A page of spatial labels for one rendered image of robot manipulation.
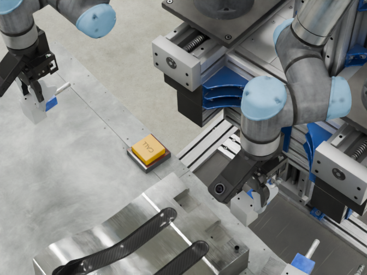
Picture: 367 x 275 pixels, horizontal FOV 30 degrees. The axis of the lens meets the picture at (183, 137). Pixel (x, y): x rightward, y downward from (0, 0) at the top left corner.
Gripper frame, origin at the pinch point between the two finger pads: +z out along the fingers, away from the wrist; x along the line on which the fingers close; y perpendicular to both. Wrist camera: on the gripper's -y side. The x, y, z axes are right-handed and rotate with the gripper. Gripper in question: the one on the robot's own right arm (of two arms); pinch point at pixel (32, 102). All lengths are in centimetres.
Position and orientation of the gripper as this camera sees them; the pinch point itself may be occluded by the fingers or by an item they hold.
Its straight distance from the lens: 168.2
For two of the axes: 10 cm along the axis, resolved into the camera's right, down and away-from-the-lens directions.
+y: 7.1, -5.8, 4.0
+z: 0.3, 5.9, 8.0
